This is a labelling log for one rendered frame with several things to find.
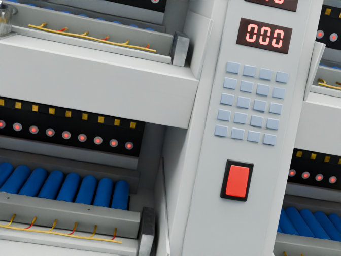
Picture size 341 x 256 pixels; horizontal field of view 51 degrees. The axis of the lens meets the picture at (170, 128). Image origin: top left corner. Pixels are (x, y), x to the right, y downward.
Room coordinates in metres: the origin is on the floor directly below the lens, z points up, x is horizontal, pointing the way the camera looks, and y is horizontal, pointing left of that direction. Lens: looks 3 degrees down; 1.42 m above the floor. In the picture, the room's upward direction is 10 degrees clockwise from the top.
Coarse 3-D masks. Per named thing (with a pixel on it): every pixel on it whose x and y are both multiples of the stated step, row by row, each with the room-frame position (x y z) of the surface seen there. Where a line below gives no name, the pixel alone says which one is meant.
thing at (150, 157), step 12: (168, 0) 0.50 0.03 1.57; (180, 0) 0.50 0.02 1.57; (324, 0) 0.53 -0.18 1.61; (336, 0) 0.53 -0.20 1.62; (168, 12) 0.50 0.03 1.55; (180, 12) 0.50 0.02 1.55; (168, 24) 0.50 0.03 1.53; (180, 24) 0.50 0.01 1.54; (144, 132) 0.50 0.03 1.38; (156, 132) 0.50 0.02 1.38; (144, 144) 0.50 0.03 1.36; (156, 144) 0.50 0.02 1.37; (144, 156) 0.50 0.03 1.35; (156, 156) 0.50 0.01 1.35; (144, 168) 0.50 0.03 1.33; (156, 168) 0.50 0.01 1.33; (144, 180) 0.50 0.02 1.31
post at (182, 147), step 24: (192, 0) 0.46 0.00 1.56; (216, 0) 0.31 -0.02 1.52; (312, 0) 0.32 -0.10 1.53; (216, 24) 0.31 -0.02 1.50; (312, 24) 0.32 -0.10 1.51; (216, 48) 0.31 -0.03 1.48; (312, 48) 0.32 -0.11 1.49; (192, 120) 0.31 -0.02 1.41; (288, 120) 0.32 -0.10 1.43; (168, 144) 0.44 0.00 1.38; (192, 144) 0.31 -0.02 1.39; (288, 144) 0.32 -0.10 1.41; (168, 168) 0.40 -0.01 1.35; (192, 168) 0.31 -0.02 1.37; (288, 168) 0.32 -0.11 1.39; (168, 192) 0.37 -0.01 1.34; (192, 192) 0.31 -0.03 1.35; (168, 216) 0.34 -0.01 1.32; (264, 240) 0.32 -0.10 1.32
